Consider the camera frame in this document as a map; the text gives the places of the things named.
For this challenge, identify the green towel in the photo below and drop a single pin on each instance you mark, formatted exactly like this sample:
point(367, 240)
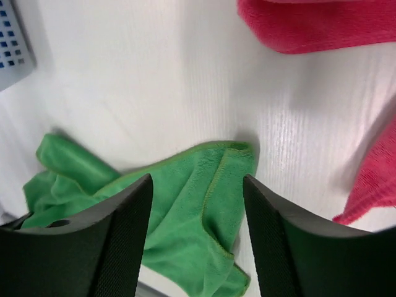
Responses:
point(196, 213)

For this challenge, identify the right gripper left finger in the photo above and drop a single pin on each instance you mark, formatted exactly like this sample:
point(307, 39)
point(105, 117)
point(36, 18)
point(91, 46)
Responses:
point(96, 252)

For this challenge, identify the white plastic basket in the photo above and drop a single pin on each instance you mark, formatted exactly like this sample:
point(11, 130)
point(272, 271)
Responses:
point(16, 59)

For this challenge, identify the pink towel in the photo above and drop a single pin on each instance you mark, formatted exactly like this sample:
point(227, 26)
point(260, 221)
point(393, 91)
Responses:
point(298, 27)

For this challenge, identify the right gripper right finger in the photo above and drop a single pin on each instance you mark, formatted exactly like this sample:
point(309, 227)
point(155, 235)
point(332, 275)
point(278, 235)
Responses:
point(298, 253)

